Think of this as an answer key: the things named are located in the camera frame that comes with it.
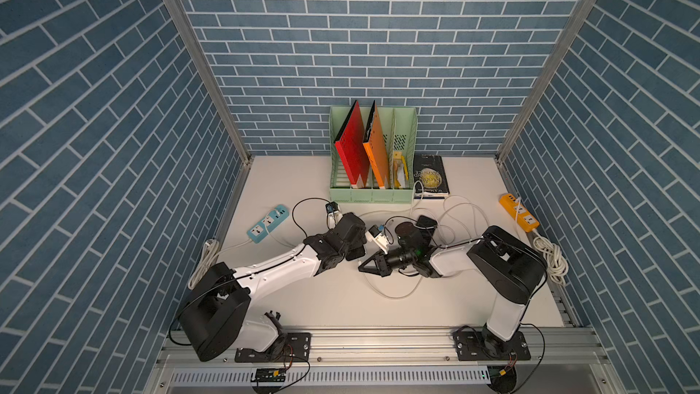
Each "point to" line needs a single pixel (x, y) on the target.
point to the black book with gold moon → (429, 170)
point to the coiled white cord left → (209, 254)
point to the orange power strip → (521, 213)
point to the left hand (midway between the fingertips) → (362, 233)
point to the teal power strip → (262, 229)
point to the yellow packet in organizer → (400, 171)
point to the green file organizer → (397, 131)
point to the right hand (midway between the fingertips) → (362, 270)
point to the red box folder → (351, 143)
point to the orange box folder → (374, 145)
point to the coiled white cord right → (557, 264)
